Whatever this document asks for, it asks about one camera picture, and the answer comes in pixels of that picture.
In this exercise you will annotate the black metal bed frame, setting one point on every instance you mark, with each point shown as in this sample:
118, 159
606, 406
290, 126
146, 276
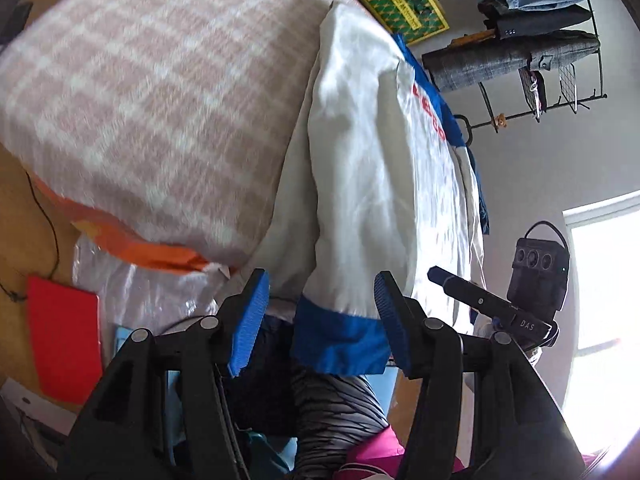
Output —
469, 132

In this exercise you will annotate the orange bed sheet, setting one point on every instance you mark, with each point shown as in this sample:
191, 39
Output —
150, 255

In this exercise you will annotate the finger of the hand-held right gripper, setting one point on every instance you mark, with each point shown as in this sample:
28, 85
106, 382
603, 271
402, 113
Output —
470, 295

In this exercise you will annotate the red folder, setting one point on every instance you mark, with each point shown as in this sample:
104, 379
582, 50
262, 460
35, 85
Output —
62, 340

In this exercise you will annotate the white and blue jacket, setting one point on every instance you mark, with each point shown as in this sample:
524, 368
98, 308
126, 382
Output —
375, 185

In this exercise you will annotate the white box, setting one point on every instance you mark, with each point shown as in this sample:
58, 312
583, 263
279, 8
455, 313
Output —
30, 410

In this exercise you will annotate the pink checked blanket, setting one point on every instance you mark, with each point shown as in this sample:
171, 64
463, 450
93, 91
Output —
150, 85

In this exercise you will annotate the dark suit jacket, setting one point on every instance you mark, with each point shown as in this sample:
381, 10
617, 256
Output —
540, 21

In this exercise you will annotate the grey checked coat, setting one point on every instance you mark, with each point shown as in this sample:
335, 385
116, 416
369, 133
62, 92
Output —
500, 60

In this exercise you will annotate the person's patterned trouser leg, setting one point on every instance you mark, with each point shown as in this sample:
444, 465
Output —
335, 420

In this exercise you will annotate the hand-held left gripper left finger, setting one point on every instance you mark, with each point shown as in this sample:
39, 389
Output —
249, 322

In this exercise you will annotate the small hanging pouch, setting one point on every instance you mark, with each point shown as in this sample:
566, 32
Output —
532, 87

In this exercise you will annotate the yellow and green box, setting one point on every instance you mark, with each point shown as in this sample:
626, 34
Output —
400, 10

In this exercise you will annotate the clear plastic bag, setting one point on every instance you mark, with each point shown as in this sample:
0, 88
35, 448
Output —
150, 295

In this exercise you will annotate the pink garment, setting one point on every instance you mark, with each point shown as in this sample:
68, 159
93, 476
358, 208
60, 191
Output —
385, 455

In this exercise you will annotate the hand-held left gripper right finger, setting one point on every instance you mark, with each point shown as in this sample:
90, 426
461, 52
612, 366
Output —
392, 320

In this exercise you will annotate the window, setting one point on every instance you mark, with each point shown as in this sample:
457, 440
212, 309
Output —
605, 285

